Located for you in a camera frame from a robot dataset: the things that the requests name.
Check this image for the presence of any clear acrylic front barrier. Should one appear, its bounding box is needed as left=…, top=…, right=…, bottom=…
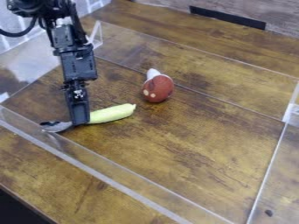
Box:
left=0, top=105, right=234, bottom=224

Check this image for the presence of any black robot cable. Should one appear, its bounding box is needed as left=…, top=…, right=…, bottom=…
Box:
left=0, top=14, right=40, bottom=39

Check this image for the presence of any red toy mushroom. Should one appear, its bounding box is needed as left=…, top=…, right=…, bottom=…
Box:
left=142, top=68, right=174, bottom=103

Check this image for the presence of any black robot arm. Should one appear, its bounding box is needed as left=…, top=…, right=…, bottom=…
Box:
left=0, top=0, right=99, bottom=126

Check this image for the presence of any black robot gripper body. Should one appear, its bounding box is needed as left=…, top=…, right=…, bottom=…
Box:
left=39, top=0, right=99, bottom=89

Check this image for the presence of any black strip on table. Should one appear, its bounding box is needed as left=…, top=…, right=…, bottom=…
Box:
left=190, top=5, right=267, bottom=30

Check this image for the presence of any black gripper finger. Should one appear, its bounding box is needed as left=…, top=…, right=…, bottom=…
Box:
left=64, top=88, right=90, bottom=126

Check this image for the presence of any clear acrylic barrier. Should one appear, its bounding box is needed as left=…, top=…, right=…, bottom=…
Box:
left=247, top=82, right=299, bottom=224
left=0, top=105, right=234, bottom=224

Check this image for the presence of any green handled metal spoon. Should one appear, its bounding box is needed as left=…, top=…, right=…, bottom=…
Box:
left=40, top=103, right=136, bottom=133

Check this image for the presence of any clear acrylic right barrier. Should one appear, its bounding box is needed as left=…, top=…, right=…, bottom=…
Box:
left=247, top=82, right=299, bottom=224

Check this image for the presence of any clear acrylic triangular bracket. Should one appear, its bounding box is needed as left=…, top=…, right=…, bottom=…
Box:
left=88, top=20, right=103, bottom=48

